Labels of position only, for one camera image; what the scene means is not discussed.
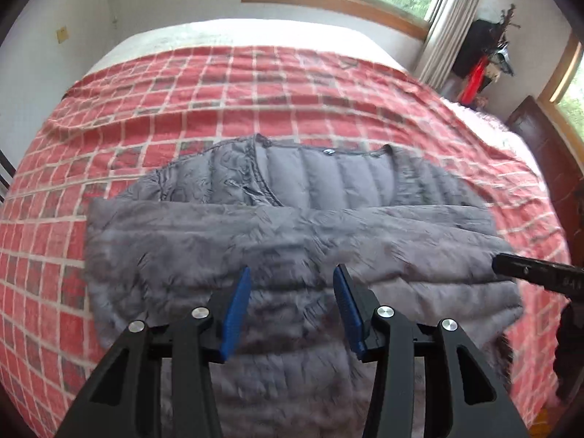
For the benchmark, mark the dark wooden chair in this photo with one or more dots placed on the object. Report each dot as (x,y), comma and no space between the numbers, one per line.
(4,173)

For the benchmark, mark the red plaid blanket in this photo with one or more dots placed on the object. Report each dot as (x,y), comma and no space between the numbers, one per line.
(91,155)

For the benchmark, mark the white curtain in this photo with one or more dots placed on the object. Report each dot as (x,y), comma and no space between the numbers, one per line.
(449,32)

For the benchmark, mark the white bed sheet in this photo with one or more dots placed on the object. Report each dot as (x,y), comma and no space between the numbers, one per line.
(228,34)

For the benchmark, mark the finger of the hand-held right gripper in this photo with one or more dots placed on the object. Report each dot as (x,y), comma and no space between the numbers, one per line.
(534,270)

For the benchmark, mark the wooden framed side window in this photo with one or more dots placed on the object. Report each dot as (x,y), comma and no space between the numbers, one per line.
(565,82)

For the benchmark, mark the yellow wall socket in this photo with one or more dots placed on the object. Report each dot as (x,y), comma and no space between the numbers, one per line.
(61,33)

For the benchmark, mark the grey rose-print padded jacket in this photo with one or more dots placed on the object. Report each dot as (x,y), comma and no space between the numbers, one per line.
(296,237)

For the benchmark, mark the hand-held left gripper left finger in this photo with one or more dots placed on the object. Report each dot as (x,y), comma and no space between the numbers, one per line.
(237,310)

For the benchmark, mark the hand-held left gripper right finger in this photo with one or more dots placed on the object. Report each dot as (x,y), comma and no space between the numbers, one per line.
(347,315)

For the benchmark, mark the dark wooden headboard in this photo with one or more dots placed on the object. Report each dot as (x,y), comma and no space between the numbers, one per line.
(543,146)

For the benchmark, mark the red hanging item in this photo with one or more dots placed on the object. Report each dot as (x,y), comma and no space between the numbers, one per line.
(473,82)

